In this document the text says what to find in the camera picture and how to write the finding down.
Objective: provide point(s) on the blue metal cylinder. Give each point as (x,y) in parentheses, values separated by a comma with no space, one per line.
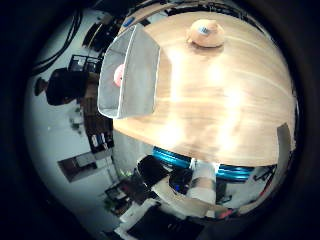
(233,172)
(170,157)

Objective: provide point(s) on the black office chair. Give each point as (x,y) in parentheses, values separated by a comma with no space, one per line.
(151,170)

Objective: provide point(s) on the dark shelf unit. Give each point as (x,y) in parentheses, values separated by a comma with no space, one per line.
(97,128)

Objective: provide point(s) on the person in dark clothes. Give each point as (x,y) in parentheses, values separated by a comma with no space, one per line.
(65,86)

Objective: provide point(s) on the blue object on desk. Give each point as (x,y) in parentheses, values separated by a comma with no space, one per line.
(128,21)

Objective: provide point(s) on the wooden side desk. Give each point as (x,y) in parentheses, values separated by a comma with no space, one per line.
(146,11)

